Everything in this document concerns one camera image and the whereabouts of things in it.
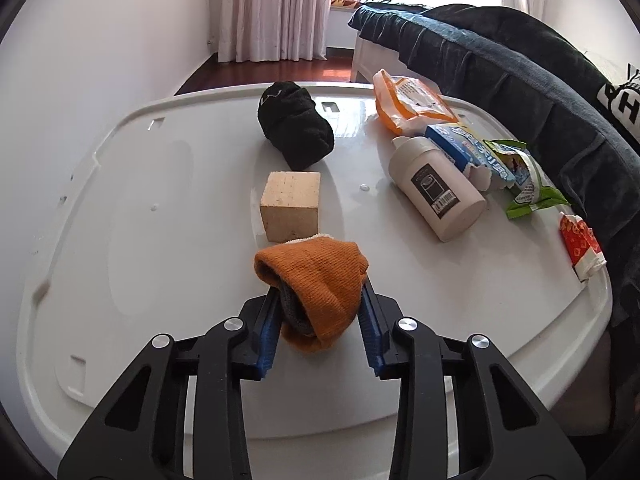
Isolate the green snack packet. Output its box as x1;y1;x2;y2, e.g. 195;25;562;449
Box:
482;138;571;220

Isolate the black and white printed pillow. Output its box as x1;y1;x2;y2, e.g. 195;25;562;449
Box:
596;62;640;141

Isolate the white bed frame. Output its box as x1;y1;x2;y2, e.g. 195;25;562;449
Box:
351;30;416;83

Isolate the blue torn paper box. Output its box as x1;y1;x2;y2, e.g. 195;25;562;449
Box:
425;122;517;192

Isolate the wooden block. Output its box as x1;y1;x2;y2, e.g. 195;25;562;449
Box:
259;171;321;243

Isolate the beige plastic bottle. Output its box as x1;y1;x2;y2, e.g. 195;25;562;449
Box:
389;136;487;243

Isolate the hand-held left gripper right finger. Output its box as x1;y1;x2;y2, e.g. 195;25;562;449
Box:
357;280;584;480

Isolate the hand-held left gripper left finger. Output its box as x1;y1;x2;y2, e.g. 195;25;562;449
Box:
57;285;282;480

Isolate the orange knit beanie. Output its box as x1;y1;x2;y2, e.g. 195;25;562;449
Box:
253;239;371;354

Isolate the bed with dark blanket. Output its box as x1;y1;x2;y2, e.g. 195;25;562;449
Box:
348;4;640;331

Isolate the orange snack bag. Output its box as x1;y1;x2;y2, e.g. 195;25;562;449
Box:
372;69;460;136

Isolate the black rolled sock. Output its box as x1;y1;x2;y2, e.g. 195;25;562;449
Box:
257;81;335;171

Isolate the red and white packet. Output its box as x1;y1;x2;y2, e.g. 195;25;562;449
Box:
558;213;607;281

